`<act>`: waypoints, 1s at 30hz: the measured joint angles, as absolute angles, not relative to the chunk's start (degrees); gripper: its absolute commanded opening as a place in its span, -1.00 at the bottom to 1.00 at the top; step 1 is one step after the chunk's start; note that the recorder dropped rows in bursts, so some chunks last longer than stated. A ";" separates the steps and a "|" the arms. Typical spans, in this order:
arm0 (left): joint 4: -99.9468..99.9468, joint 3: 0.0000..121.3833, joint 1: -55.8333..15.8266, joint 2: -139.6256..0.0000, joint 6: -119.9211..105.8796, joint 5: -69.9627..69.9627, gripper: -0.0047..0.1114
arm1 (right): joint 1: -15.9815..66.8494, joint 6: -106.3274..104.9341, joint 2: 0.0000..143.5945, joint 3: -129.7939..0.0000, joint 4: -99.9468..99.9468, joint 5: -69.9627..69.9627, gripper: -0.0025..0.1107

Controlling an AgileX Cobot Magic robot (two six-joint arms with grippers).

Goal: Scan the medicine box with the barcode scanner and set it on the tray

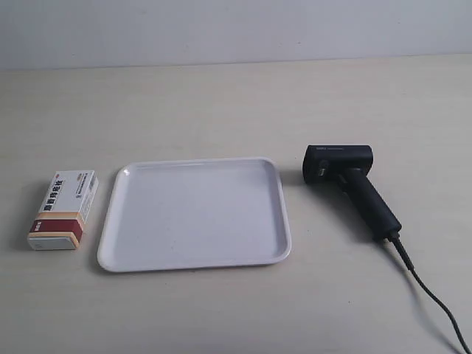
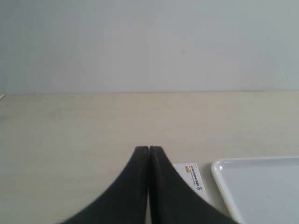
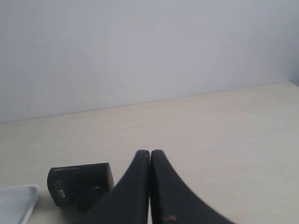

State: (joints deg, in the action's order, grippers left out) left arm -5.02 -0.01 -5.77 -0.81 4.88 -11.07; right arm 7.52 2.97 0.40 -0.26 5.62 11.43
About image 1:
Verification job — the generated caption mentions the white plastic tray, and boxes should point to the white plastic tray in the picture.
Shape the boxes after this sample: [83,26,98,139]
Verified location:
[97,157,292,273]

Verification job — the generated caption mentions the white red medicine box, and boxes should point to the white red medicine box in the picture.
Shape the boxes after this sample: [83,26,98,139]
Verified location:
[27,170,99,251]

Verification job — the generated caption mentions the black scanner cable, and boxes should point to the black scanner cable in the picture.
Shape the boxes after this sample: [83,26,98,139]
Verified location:
[384,235,472,354]

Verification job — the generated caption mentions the black handheld barcode scanner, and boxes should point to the black handheld barcode scanner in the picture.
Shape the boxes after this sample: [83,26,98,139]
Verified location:
[302,145,402,245]

